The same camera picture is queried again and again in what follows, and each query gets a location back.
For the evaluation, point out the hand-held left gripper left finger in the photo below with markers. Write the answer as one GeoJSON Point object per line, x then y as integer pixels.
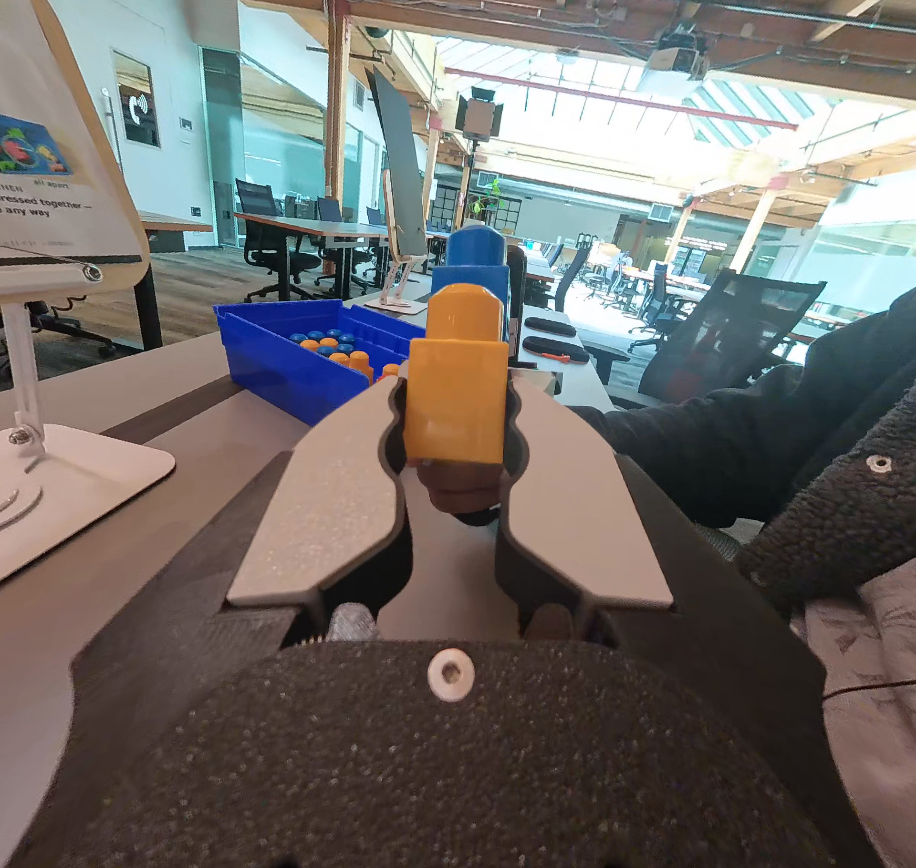
{"type": "Point", "coordinates": [322, 510]}

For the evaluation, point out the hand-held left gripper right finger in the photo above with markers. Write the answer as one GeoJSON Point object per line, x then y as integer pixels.
{"type": "Point", "coordinates": [579, 510]}

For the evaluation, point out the blue mega block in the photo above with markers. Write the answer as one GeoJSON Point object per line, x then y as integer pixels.
{"type": "Point", "coordinates": [472, 260]}

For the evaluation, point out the orange mega block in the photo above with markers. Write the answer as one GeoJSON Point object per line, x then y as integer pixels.
{"type": "Point", "coordinates": [454, 410]}

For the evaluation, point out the cluster of mega blocks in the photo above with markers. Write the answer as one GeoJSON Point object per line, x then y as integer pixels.
{"type": "Point", "coordinates": [336, 349]}

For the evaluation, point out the blue plastic bin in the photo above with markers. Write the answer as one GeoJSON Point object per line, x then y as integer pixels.
{"type": "Point", "coordinates": [286, 374]}

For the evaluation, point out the person's right hand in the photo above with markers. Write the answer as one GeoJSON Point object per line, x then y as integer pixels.
{"type": "Point", "coordinates": [458, 489]}

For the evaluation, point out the small orange tool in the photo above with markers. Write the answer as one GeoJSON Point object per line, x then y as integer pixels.
{"type": "Point", "coordinates": [554, 357]}

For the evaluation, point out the black textured pad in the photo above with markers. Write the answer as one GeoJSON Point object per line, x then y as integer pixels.
{"type": "Point", "coordinates": [549, 326]}
{"type": "Point", "coordinates": [554, 349]}

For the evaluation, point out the green potted plant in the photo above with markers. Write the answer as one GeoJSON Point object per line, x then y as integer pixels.
{"type": "Point", "coordinates": [490, 199]}

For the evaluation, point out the studio light panel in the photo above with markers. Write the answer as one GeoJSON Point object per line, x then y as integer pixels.
{"type": "Point", "coordinates": [478, 117]}

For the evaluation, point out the black mesh office chair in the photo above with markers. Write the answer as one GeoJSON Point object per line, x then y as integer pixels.
{"type": "Point", "coordinates": [723, 338]}

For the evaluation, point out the wooden column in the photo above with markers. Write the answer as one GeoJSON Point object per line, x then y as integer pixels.
{"type": "Point", "coordinates": [336, 110]}

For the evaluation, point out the black fleece jacket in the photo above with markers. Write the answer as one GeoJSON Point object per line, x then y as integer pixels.
{"type": "Point", "coordinates": [837, 510]}

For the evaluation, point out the white ceiling projector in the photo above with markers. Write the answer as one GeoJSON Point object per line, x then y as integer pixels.
{"type": "Point", "coordinates": [673, 59]}

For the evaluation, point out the instruction sheet on white stand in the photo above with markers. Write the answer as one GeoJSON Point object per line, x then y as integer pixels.
{"type": "Point", "coordinates": [57, 131]}

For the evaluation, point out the phone icon wall sign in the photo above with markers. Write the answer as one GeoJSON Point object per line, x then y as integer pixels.
{"type": "Point", "coordinates": [139, 106]}

